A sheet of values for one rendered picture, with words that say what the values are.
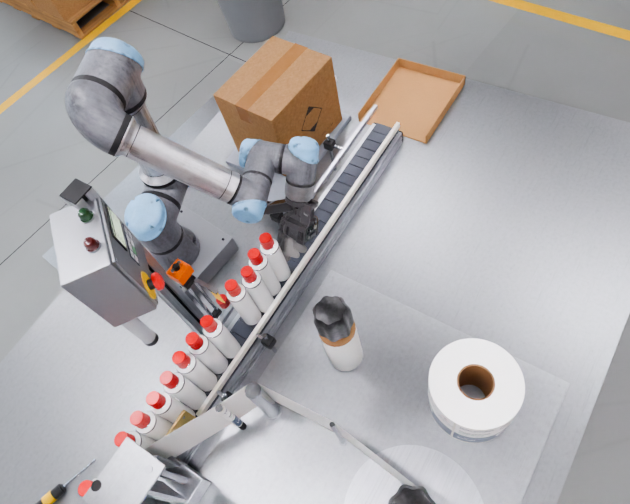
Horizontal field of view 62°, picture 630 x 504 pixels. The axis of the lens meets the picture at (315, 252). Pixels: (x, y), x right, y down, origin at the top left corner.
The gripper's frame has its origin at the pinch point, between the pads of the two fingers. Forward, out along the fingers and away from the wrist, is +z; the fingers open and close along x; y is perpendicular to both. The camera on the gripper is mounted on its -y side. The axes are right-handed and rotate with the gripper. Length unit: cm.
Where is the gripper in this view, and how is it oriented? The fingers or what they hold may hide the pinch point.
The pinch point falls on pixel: (286, 256)
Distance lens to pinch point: 147.7
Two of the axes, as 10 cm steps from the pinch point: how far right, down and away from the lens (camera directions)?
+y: 8.3, 3.8, -4.0
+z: -1.1, 8.2, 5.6
